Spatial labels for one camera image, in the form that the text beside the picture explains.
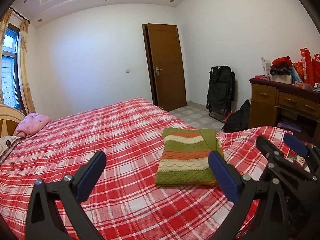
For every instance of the brown white patterned pillow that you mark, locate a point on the brown white patterned pillow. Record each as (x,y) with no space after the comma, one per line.
(7,145)

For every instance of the red plaid bedsheet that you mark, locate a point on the red plaid bedsheet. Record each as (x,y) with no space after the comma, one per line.
(100,130)

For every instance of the purple box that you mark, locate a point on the purple box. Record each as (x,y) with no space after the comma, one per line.
(288,125)

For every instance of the pink pillow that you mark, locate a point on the pink pillow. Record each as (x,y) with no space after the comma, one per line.
(32,125)

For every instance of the pink printed box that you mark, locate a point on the pink printed box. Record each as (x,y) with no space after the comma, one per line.
(303,85)

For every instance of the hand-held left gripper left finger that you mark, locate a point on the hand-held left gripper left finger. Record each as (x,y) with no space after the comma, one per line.
(91,172)

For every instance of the dark door frame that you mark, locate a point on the dark door frame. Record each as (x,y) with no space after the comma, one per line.
(147,67)

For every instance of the white card box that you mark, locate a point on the white card box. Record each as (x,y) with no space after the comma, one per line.
(265,66)

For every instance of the tall red gift bag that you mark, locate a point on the tall red gift bag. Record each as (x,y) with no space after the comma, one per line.
(307,67)

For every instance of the green striped knit sweater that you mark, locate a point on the green striped knit sweater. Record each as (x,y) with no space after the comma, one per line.
(185,155)

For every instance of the pile of red dark clothes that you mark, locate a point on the pile of red dark clothes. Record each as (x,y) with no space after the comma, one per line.
(281,63)

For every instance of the dark curtain rod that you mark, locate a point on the dark curtain rod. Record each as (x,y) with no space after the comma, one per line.
(21,15)

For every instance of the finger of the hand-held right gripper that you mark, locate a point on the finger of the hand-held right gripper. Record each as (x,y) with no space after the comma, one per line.
(266,145)
(295,143)

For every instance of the orange cloth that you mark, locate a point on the orange cloth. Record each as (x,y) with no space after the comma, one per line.
(229,115)

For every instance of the black folding chair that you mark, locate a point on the black folding chair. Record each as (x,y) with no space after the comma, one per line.
(220,90)

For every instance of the black bag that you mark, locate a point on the black bag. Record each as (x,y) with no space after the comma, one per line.
(240,120)

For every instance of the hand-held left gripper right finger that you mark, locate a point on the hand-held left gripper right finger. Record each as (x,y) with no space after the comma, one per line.
(223,177)

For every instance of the window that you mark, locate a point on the window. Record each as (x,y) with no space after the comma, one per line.
(10,80)

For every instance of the brown wooden desk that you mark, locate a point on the brown wooden desk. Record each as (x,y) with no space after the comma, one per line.
(262,105)

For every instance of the red flat box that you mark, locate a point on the red flat box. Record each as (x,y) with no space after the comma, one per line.
(262,77)

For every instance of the brown wooden door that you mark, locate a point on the brown wooden door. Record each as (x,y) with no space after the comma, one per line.
(167,67)

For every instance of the cream wooden headboard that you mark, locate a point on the cream wooden headboard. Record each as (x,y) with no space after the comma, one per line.
(10,120)

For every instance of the red green printed blanket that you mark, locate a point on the red green printed blanket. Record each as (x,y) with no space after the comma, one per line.
(296,158)

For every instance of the beige curtain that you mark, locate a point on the beige curtain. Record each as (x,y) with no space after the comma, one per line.
(25,80)
(3,27)

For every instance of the orange red gift bag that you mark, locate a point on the orange red gift bag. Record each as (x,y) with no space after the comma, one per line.
(298,71)

